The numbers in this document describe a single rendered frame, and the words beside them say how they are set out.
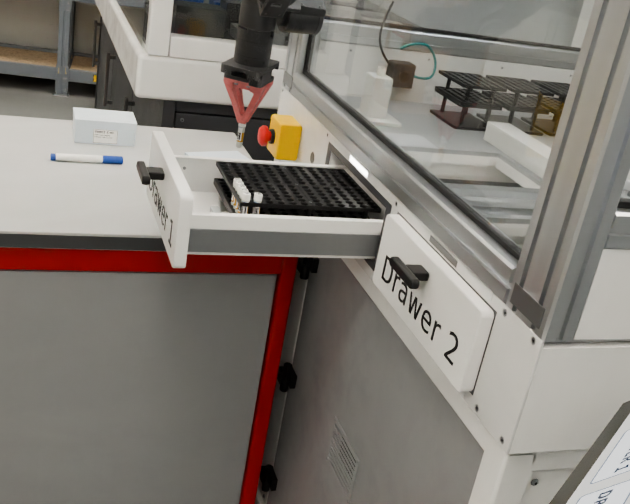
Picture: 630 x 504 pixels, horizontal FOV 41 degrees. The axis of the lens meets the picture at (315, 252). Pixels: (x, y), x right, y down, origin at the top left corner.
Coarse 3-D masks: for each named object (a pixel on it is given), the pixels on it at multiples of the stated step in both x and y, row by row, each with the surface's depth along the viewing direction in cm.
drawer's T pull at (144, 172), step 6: (138, 162) 126; (144, 162) 126; (138, 168) 124; (144, 168) 124; (150, 168) 124; (156, 168) 125; (162, 168) 125; (144, 174) 121; (150, 174) 123; (156, 174) 123; (162, 174) 123; (144, 180) 121
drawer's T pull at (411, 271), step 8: (392, 264) 109; (400, 264) 107; (408, 264) 108; (400, 272) 106; (408, 272) 105; (416, 272) 106; (424, 272) 106; (408, 280) 104; (416, 280) 104; (424, 280) 107; (416, 288) 104
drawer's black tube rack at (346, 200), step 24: (240, 168) 135; (264, 168) 137; (288, 168) 139; (312, 168) 141; (264, 192) 127; (288, 192) 128; (312, 192) 130; (336, 192) 132; (360, 192) 134; (312, 216) 129; (336, 216) 131; (360, 216) 133
